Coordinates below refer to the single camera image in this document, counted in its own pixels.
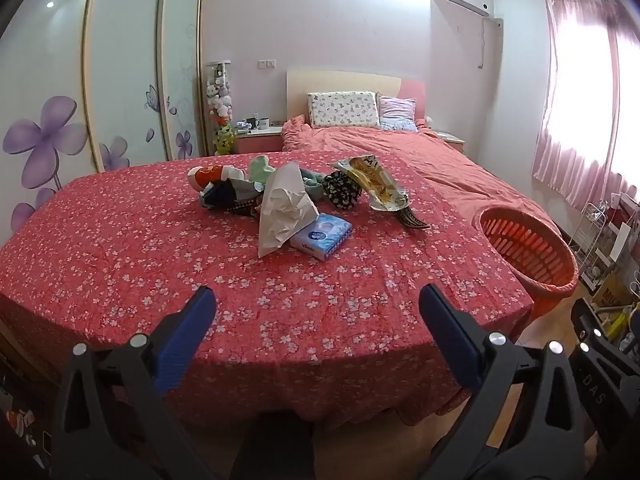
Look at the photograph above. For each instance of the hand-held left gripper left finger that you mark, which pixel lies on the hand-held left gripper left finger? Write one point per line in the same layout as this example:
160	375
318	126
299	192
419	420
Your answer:
185	340

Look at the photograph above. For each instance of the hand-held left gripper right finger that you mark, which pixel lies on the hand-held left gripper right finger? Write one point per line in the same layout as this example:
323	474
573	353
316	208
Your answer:
450	335

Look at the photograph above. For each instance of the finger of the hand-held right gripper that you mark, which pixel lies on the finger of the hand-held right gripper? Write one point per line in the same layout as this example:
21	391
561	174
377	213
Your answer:
590	327

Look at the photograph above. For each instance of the orange plastic basket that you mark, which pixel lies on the orange plastic basket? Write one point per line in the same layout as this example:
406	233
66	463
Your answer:
520	245

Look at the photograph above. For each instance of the dark striped wrapper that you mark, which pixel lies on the dark striped wrapper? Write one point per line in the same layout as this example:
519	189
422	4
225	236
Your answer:
412	217

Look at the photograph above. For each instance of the white tissue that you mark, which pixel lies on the white tissue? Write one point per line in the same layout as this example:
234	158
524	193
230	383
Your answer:
285	205

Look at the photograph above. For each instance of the yellow snack wrapper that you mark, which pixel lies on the yellow snack wrapper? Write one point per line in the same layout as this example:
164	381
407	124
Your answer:
375	182

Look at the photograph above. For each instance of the grey green sock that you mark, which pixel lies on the grey green sock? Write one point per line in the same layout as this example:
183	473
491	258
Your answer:
314	187

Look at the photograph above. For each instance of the yellow bag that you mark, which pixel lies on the yellow bag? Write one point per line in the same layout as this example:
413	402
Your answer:
617	322

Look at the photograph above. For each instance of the brown cardboard box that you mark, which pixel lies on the brown cardboard box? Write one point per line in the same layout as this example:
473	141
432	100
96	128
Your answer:
612	292

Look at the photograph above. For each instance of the red floral tablecloth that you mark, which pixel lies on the red floral tablecloth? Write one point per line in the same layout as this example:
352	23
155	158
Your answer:
125	260

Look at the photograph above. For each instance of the plaid sock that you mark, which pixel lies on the plaid sock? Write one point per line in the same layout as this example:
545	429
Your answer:
247	206

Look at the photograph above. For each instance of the dark blue sock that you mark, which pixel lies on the dark blue sock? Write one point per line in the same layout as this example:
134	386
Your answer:
220	195

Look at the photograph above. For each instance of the blue tissue pack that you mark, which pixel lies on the blue tissue pack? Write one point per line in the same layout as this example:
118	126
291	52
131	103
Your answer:
322	235

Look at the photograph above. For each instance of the bed with pink duvet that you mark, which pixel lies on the bed with pink duvet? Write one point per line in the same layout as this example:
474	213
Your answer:
425	160

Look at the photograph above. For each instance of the dark printed cloth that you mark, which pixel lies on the dark printed cloth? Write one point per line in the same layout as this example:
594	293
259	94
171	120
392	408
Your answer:
25	425

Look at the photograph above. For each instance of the black floral sock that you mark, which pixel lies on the black floral sock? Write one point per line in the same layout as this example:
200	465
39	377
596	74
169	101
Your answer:
340	190

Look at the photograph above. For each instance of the mint green sock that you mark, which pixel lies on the mint green sock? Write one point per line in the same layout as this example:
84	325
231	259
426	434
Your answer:
260	167

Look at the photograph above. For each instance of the pink nightstand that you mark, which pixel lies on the pink nightstand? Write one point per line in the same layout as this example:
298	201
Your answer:
450	137
257	142

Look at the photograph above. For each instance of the green plush toy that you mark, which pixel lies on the green plush toy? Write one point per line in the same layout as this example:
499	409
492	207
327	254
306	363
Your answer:
224	140

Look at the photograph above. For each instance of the pink curtain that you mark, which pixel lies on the pink curtain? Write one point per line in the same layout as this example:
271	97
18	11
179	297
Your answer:
575	110

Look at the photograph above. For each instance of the blue white packet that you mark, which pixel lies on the blue white packet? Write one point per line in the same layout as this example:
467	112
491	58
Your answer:
245	124

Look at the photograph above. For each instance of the pink striped pillow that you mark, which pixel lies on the pink striped pillow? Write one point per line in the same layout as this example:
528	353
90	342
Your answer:
397	110

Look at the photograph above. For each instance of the stack of white plush toys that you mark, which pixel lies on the stack of white plush toys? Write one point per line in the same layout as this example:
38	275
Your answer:
220	95

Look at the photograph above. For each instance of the white floral pillow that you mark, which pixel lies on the white floral pillow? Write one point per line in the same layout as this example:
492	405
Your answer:
345	110

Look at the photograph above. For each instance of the clear plush toy tube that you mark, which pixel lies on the clear plush toy tube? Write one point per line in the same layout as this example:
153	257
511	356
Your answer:
219	63

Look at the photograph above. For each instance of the flower print sliding wardrobe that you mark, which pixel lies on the flower print sliding wardrobe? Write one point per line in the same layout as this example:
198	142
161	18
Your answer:
125	60

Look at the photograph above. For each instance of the white air conditioner pipe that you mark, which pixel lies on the white air conditioner pipe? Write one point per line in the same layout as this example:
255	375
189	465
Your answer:
482	40

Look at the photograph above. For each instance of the cream and pink bed frame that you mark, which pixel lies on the cream and pink bed frame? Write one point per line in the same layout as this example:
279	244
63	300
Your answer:
340	82

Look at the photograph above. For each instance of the white wall switch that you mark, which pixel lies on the white wall switch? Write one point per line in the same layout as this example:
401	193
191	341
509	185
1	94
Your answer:
267	63

